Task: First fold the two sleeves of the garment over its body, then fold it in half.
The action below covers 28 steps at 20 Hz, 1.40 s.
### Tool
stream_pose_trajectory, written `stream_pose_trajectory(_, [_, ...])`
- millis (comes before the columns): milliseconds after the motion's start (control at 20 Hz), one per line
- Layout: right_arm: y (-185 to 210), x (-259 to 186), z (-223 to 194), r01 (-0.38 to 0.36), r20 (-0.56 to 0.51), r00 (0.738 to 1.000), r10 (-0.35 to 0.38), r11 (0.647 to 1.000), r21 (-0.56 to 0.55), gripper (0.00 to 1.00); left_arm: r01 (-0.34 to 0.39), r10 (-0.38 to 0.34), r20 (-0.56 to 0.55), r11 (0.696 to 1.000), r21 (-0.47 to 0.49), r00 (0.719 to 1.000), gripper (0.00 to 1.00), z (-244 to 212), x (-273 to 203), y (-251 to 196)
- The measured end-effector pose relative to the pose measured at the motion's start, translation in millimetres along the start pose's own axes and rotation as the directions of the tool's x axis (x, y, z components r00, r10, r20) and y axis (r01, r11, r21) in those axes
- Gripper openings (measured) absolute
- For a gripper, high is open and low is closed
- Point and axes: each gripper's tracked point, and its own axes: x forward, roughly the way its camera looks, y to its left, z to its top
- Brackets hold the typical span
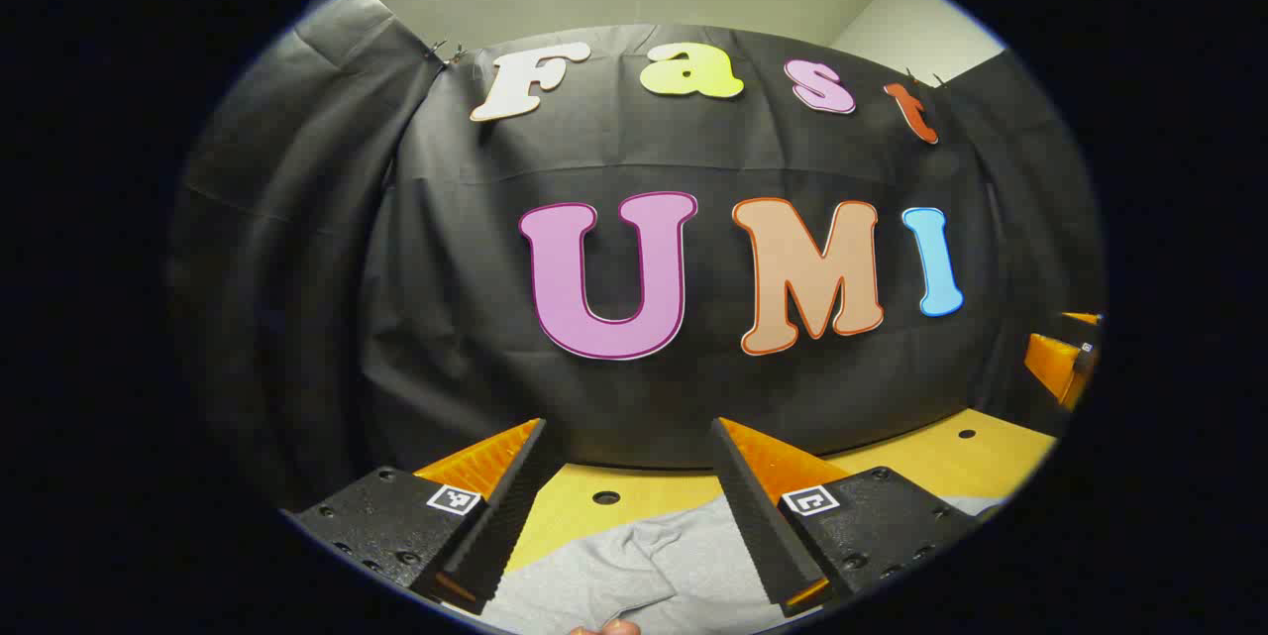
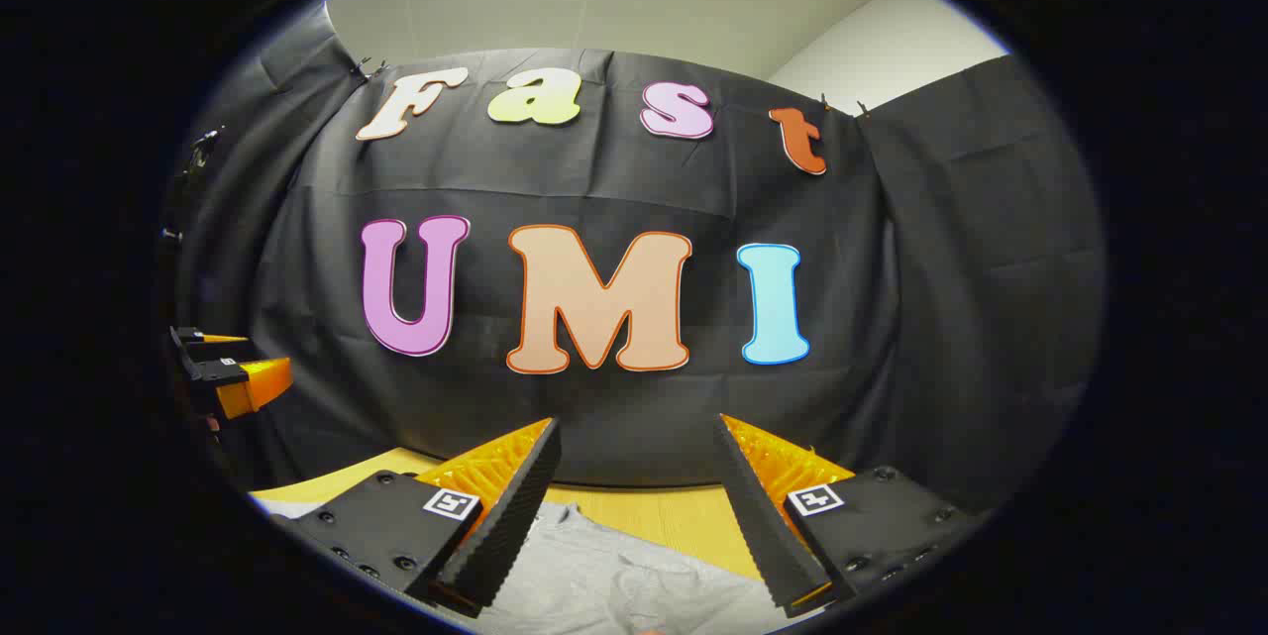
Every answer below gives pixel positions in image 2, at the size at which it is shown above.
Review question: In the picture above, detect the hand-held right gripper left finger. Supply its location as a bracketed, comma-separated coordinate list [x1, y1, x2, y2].
[267, 417, 563, 619]

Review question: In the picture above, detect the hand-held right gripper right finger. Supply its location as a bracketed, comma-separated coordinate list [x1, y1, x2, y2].
[713, 414, 992, 619]

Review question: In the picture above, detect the grey zip-neck sweatshirt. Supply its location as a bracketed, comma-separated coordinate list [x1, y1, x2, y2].
[475, 501, 823, 635]

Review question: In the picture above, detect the black backdrop cloth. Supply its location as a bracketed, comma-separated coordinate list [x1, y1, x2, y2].
[163, 1, 1109, 517]

